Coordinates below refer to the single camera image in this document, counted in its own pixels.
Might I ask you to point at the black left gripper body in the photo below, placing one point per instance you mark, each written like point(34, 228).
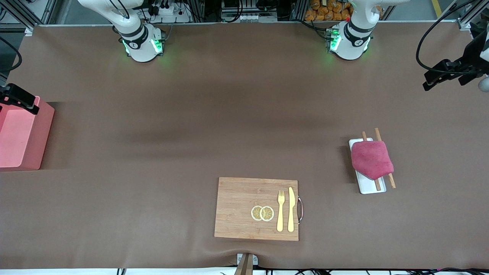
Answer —
point(467, 62)

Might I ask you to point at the pink terry cloth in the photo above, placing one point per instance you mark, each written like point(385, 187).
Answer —
point(372, 160)

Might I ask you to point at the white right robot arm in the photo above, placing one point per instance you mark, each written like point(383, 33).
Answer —
point(142, 46)

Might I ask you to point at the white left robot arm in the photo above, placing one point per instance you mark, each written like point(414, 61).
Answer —
point(349, 44)

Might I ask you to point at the pink plastic bin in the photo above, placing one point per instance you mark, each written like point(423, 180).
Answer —
point(21, 133)

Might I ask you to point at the white rectangular tray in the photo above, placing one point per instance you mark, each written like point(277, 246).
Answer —
point(368, 186)

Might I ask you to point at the orange snack packets pile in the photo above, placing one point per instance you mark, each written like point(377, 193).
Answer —
point(328, 11)

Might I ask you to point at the white power strip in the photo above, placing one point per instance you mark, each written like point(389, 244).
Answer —
point(168, 13)

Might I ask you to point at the brown table cover sheet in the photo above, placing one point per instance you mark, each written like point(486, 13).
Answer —
point(191, 114)

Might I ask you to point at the yellow plastic knife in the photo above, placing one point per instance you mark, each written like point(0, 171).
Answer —
point(291, 210)

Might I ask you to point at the black electronics rack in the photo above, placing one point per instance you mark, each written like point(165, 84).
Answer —
point(248, 9)

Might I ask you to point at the yellow plastic fork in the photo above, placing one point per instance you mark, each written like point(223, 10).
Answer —
point(280, 214)

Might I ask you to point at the bamboo cutting board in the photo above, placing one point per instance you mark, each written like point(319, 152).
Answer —
point(244, 208)

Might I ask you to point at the aluminium frame post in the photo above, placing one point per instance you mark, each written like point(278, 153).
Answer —
point(468, 17)
point(23, 13)

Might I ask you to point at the metal table clamp bracket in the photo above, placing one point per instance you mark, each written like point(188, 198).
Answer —
point(246, 263)

